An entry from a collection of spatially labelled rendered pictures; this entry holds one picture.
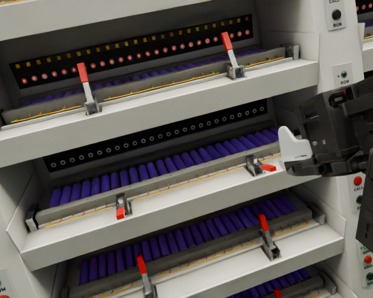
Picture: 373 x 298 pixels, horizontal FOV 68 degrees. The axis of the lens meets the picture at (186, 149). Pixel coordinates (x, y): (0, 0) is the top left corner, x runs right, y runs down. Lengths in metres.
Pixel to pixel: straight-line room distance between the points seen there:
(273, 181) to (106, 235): 0.33
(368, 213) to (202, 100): 0.32
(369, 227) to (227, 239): 0.39
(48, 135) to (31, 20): 0.18
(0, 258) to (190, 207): 0.33
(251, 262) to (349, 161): 0.40
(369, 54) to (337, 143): 0.42
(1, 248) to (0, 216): 0.05
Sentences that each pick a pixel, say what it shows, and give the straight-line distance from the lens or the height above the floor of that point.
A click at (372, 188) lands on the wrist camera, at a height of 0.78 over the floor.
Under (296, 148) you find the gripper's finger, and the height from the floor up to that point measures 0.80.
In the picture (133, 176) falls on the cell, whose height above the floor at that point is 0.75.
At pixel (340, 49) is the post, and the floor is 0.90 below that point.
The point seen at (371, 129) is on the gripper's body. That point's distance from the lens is 0.29.
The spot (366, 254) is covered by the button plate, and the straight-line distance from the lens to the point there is 0.77.
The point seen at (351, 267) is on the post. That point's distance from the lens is 0.76.
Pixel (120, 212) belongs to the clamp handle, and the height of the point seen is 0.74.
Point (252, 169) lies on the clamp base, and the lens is 0.56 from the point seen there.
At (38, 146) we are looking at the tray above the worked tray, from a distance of 0.51.
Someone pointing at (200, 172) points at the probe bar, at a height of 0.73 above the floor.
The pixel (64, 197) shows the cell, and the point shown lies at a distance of 0.62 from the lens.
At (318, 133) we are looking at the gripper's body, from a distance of 0.31.
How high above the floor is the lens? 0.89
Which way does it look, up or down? 11 degrees down
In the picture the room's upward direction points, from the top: 14 degrees counter-clockwise
